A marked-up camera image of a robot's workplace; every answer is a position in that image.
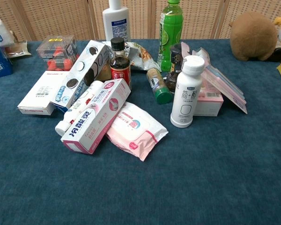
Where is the dark soy sauce bottle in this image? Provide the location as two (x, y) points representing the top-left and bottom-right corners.
(110, 37), (132, 90)

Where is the pink white toothpaste box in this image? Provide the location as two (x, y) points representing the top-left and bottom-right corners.
(60, 78), (132, 155)

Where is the pink white small box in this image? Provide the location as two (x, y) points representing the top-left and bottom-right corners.
(192, 87), (224, 117)

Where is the wicker folding screen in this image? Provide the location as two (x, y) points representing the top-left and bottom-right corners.
(0, 0), (281, 42)

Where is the black pepper grinder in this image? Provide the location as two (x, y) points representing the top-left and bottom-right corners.
(165, 43), (185, 92)

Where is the nut snack bag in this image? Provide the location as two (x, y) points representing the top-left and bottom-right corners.
(124, 41), (162, 72)

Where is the brown plush toy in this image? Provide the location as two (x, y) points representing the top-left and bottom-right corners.
(229, 11), (279, 61)

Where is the plain white cardboard box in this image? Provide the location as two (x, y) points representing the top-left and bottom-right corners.
(17, 70), (70, 116)

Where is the white yogurt drink bottle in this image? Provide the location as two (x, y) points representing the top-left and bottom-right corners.
(170, 55), (206, 128)

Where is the blue Oreo cookie box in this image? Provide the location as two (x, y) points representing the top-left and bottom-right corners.
(50, 40), (113, 113)

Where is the clear box with red items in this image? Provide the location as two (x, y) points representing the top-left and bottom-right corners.
(36, 35), (80, 71)

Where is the pink packet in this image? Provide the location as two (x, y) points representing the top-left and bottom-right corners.
(180, 42), (248, 115)

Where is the white lotion bottle blue label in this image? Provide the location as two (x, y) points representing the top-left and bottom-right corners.
(102, 0), (132, 43)

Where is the green cap spice jar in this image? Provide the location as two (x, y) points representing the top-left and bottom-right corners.
(146, 67), (173, 105)

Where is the blue table cloth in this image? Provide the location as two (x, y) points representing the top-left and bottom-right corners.
(0, 38), (281, 225)

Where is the white toothpaste tube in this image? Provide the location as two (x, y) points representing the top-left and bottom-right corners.
(55, 80), (105, 137)

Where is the green drink bottle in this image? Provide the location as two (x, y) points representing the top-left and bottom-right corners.
(157, 0), (185, 72)

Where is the pink wet wipes pack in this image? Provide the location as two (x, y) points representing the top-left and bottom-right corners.
(105, 101), (169, 162)

